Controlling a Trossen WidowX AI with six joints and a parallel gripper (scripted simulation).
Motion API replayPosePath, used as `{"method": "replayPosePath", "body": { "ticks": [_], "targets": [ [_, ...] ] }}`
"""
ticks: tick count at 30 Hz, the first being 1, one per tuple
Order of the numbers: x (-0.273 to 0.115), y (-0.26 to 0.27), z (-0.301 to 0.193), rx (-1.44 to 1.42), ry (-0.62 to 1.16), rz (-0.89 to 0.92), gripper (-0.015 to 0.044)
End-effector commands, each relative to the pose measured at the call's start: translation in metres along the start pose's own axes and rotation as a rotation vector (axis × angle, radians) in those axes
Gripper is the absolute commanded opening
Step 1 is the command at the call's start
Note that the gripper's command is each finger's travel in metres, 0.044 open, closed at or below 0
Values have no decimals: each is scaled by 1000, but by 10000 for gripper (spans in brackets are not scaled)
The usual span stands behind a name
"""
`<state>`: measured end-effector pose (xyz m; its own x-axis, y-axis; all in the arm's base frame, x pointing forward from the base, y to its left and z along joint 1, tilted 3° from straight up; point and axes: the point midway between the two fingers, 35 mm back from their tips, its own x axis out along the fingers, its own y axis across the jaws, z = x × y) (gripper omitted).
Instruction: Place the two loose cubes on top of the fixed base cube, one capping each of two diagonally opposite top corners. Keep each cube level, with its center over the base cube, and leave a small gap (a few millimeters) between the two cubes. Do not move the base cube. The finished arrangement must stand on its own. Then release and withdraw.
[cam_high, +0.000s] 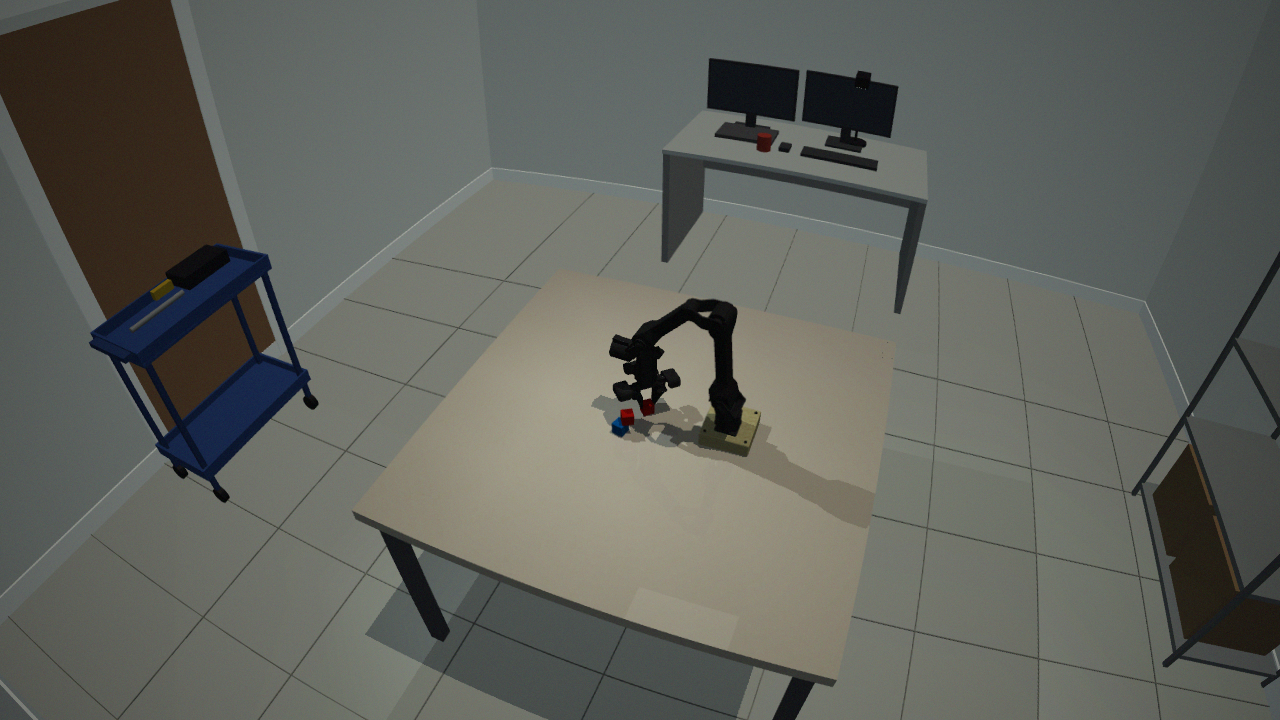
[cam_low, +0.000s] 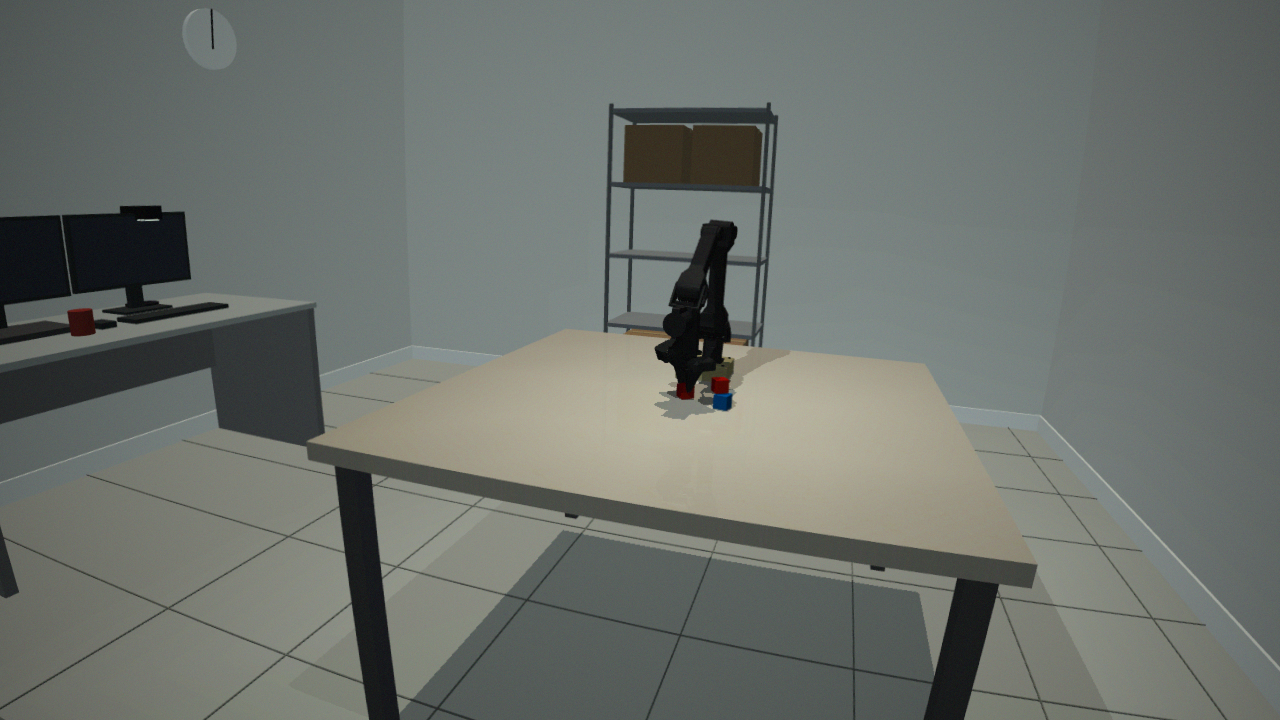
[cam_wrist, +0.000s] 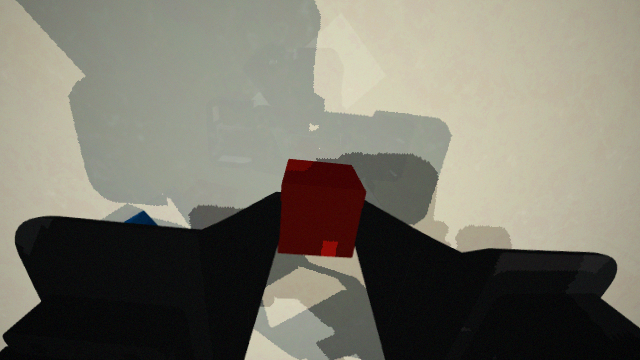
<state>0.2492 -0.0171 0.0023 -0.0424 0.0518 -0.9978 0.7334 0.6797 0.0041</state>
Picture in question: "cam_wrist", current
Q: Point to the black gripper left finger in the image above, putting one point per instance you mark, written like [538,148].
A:
[217,275]

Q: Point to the dark red cube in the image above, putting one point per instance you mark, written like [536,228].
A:
[321,208]

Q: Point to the blue cube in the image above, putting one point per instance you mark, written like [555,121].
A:
[141,218]

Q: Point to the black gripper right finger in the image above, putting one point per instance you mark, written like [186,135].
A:
[429,299]

